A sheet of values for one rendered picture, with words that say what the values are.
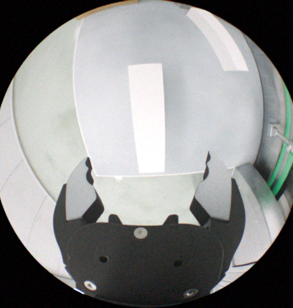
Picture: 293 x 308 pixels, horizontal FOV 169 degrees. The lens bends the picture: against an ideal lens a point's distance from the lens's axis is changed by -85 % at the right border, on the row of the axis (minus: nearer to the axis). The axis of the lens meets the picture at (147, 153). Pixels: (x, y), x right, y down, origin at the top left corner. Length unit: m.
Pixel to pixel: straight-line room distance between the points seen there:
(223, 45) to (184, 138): 0.30
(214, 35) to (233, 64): 0.10
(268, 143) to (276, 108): 0.16
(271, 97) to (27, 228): 3.79
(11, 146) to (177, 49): 3.24
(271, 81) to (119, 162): 0.64
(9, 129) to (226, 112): 3.48
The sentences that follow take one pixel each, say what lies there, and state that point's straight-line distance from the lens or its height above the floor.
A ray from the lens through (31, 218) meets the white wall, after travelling 3.30.
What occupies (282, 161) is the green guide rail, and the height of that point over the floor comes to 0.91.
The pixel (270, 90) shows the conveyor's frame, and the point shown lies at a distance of 0.50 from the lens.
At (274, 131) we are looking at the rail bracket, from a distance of 0.39.
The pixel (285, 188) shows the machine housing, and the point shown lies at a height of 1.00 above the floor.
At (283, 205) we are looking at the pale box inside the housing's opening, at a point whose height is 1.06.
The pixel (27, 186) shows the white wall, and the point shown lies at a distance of 3.20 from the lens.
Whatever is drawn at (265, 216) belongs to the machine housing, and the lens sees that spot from 0.42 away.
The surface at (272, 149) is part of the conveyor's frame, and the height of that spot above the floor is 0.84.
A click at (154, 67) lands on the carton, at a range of 0.21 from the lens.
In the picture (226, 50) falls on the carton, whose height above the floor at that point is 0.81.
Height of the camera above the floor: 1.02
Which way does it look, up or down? 59 degrees down
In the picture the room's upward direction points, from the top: 177 degrees counter-clockwise
